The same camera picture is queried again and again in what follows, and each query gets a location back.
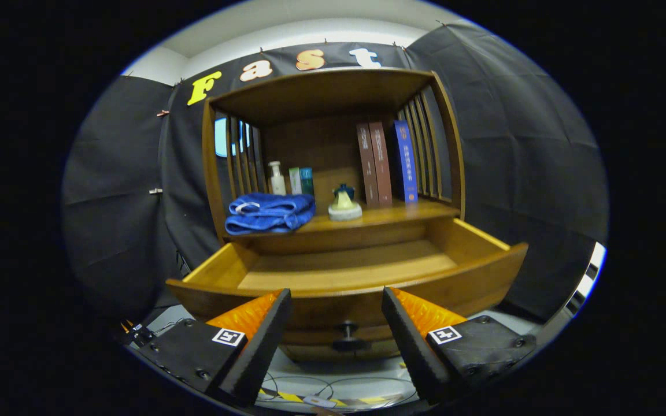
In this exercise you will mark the blue towel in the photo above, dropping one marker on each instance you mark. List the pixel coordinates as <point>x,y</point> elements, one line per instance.
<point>269,214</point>

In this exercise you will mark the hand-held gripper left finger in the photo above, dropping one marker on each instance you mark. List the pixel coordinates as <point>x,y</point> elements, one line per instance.
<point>263,346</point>

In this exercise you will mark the blue lidded teacup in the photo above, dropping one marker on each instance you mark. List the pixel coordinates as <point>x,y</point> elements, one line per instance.
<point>349,188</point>

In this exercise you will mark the reddish brown book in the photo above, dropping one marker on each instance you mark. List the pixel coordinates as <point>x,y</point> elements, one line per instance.
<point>381,164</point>

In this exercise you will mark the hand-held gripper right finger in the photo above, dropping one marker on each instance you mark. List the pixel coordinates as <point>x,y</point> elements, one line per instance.
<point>408,349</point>

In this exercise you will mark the wooden countertop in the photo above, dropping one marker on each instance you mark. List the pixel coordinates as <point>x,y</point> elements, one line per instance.
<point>402,214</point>

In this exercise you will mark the dark brown book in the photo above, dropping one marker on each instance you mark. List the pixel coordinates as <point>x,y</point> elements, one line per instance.
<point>367,167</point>

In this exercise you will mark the teal bottle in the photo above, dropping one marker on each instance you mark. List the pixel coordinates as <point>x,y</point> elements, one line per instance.
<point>307,182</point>

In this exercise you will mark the blue book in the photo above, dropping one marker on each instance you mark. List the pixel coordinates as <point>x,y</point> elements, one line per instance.
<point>407,162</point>

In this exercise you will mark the wooden drawer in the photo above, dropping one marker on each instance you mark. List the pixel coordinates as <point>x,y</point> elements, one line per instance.
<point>339,271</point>

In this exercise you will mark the green white box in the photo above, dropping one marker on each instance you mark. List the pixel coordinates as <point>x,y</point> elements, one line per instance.
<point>295,182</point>

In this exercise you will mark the white pump bottle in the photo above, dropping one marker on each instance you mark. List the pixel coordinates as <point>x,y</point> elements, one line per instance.
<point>277,182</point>

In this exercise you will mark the wooden cabinet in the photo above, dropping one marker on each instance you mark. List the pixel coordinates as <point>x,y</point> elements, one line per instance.
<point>321,98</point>

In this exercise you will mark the yellow black floor tape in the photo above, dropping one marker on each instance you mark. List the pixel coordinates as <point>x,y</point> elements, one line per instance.
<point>289,397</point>

